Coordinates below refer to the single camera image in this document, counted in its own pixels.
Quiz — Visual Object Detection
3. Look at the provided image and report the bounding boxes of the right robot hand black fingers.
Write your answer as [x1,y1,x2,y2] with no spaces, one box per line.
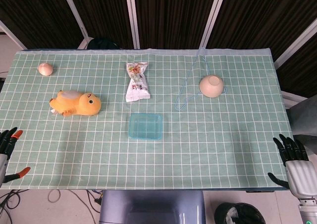
[268,134,317,200]

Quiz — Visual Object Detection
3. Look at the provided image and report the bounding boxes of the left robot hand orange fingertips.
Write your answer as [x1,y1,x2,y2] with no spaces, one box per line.
[0,127,32,185]

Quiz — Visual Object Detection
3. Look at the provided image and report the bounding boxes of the clear plastic container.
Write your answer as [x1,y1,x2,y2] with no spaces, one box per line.
[129,114,162,140]

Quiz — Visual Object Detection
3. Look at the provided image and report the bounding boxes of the blue container lid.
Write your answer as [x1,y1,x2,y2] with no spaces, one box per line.
[128,112,164,142]

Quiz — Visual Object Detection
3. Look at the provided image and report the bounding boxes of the grey fabric chair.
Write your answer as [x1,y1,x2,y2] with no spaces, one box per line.
[287,96,317,156]

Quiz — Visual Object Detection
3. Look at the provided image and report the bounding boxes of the green grid tablecloth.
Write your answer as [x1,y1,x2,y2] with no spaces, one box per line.
[0,48,295,191]

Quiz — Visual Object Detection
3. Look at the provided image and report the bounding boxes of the black trash bin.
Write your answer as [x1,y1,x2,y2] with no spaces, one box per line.
[214,202,267,224]

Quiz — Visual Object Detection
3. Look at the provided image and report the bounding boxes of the yellow duck plush toy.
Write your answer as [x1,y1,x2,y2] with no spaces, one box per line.
[49,90,102,116]

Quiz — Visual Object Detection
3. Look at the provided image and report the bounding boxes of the pink round onion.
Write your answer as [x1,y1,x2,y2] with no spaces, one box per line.
[38,62,53,77]

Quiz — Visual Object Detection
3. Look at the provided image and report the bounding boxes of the beige bowl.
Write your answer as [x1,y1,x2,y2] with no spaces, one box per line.
[199,75,224,98]

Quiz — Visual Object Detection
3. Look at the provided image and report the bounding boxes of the black bag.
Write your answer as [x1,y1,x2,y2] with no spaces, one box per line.
[87,37,120,50]

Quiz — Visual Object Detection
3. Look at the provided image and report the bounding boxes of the white snack bag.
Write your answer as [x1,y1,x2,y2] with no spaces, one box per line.
[125,61,152,103]

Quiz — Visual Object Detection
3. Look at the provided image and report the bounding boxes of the blue-grey robot torso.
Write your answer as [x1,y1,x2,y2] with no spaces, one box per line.
[98,189,207,224]

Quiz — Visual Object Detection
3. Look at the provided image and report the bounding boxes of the black floor cable bundle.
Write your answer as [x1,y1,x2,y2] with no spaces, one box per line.
[0,189,29,224]

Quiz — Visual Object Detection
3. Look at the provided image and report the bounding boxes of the grey looped floor cable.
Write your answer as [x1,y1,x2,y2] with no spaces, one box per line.
[48,189,62,202]

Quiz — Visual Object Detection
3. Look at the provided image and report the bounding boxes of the white partition frame post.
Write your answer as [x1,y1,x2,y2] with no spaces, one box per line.
[199,0,229,49]
[58,0,90,50]
[0,19,28,51]
[271,19,317,70]
[124,0,140,49]

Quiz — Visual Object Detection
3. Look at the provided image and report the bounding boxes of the blue wire clothes hanger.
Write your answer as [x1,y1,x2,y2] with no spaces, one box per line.
[174,48,228,111]

